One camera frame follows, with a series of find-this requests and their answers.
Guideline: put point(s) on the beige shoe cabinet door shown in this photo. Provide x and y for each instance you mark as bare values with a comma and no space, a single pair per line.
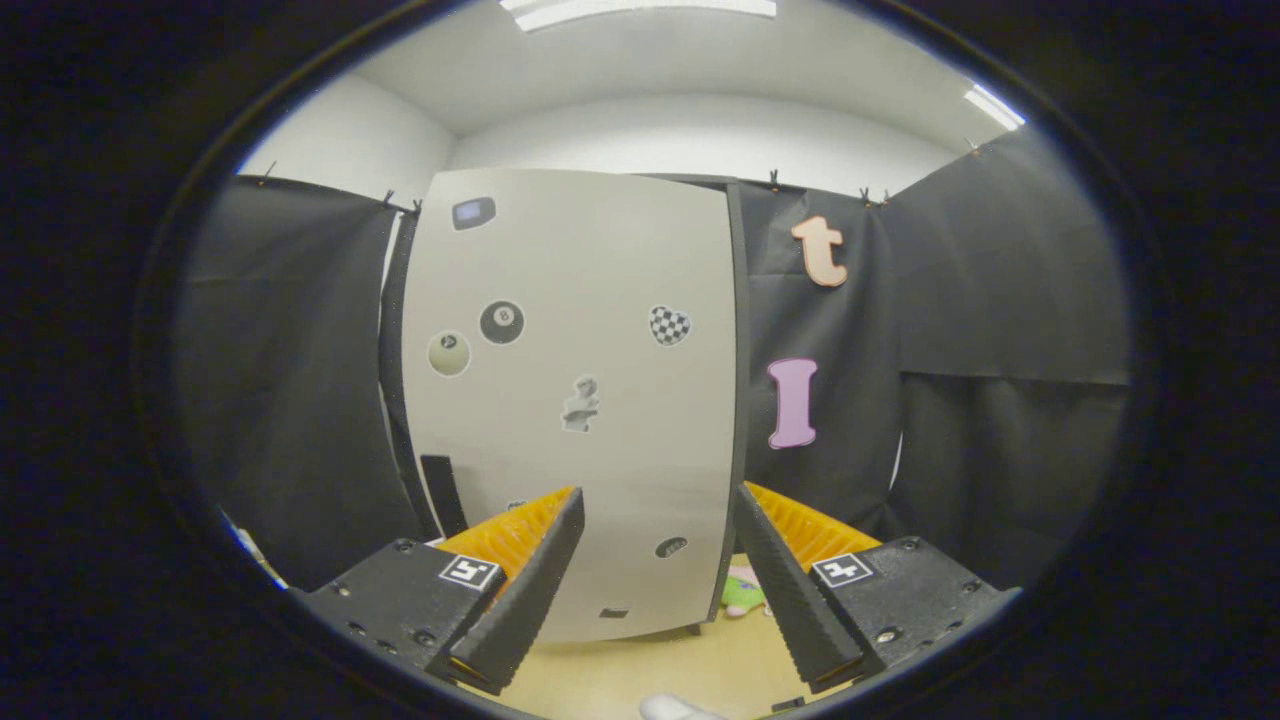
580,260

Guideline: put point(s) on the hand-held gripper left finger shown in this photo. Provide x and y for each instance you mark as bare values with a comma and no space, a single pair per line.
525,600

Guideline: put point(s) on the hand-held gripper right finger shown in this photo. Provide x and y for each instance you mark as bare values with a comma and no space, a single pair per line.
790,600

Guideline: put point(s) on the small ceiling light panel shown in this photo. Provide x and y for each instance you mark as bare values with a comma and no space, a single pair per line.
995,107

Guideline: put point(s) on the black backdrop cloth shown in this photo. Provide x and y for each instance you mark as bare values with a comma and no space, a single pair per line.
1000,280

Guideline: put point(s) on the small black block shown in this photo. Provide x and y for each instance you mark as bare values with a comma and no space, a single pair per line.
787,704

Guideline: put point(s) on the grey shoe cabinet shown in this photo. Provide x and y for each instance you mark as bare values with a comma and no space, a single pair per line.
741,350

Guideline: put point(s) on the pink and green plush toy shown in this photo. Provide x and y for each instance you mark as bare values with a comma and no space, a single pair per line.
742,592

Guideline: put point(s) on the long ceiling light panel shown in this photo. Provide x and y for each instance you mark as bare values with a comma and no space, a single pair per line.
640,10

